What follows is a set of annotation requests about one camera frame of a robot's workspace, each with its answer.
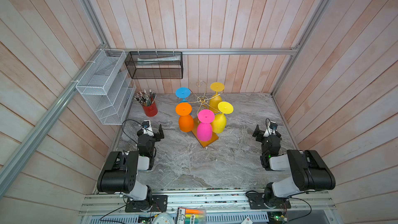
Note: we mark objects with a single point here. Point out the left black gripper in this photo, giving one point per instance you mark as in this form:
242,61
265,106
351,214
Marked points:
156,134

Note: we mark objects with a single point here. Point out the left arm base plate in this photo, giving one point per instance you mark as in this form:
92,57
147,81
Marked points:
157,203

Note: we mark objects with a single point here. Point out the black mesh wall basket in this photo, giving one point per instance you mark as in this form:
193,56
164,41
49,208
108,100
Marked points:
154,64

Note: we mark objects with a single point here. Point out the white round device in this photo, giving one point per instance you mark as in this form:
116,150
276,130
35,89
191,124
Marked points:
163,218

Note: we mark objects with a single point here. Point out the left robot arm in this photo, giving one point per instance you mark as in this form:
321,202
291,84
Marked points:
119,173

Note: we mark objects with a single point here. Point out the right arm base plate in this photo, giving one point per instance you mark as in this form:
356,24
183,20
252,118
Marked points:
258,200

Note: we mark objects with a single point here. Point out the red pen cup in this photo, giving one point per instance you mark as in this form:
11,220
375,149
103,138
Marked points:
150,110

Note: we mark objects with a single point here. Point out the light yellow wine glass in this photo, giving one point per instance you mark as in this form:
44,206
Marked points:
220,121

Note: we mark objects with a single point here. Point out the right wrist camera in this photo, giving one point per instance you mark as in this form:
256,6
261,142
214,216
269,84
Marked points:
271,128

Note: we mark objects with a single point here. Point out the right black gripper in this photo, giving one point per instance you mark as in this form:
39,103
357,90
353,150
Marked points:
261,133

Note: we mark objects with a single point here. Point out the pink wine glass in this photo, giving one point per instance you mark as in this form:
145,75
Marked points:
204,129

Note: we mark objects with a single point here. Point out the dark yellow wine glass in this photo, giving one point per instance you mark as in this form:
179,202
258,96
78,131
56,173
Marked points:
216,98

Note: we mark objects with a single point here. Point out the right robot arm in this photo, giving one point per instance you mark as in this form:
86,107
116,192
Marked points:
308,171

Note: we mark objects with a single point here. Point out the pens bundle in cup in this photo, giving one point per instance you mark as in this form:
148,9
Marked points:
145,98

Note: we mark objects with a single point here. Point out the orange wine glass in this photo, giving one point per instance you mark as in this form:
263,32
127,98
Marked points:
186,122

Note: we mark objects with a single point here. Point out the gold wine glass rack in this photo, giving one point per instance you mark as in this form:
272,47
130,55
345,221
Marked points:
197,113

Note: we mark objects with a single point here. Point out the highlighter marker box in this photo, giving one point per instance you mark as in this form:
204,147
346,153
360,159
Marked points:
190,216

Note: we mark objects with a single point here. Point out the blue wine glass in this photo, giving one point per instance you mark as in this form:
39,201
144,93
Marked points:
183,93

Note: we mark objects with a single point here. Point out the white mesh wall organizer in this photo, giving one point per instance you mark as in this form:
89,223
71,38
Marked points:
106,88

